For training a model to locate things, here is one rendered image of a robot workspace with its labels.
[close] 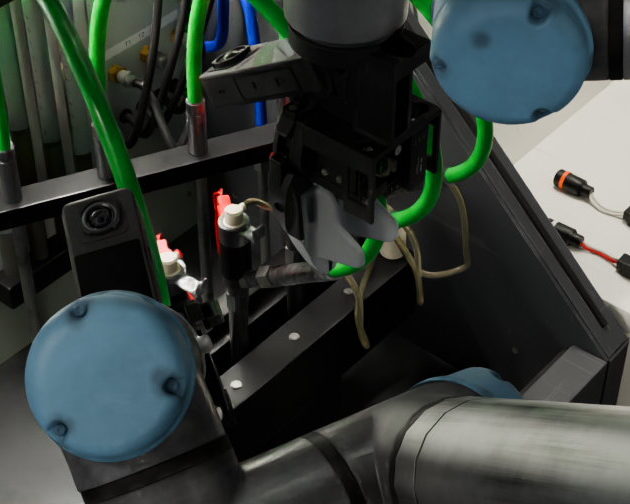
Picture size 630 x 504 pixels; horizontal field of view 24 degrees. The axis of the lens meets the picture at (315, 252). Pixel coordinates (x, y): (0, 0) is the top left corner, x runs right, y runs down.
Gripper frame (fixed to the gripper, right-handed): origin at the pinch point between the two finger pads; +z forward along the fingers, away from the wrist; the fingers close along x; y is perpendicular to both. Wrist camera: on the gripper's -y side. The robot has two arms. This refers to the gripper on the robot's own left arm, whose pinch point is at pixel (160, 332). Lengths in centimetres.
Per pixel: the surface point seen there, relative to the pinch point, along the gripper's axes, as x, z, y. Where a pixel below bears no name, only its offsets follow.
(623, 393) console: 38, 46, 20
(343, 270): 14.1, 16.7, -0.4
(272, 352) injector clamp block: 6.3, 34.5, 4.0
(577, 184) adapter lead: 41, 49, -2
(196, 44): 8.9, 27.0, -23.8
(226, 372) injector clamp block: 1.8, 32.7, 4.3
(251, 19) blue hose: 14.7, 37.8, -26.7
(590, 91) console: 49, 62, -12
